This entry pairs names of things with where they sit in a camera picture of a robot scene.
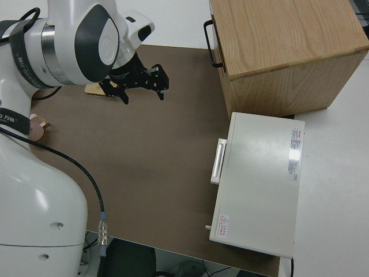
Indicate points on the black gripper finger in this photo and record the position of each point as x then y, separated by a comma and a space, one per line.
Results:
113, 88
161, 82

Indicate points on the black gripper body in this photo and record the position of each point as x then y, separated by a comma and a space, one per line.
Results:
131, 76

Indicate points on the pink mug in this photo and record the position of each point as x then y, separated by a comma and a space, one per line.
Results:
37, 128

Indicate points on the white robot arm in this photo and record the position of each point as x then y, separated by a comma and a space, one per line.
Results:
43, 187

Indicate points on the wooden mug tree stand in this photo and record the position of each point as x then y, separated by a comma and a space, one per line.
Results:
93, 90

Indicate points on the wooden drawer cabinet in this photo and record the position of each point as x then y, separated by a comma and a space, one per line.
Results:
288, 43

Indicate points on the white toaster oven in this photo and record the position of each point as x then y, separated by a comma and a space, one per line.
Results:
259, 187

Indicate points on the silver toaster knob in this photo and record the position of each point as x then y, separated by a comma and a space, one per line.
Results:
207, 227

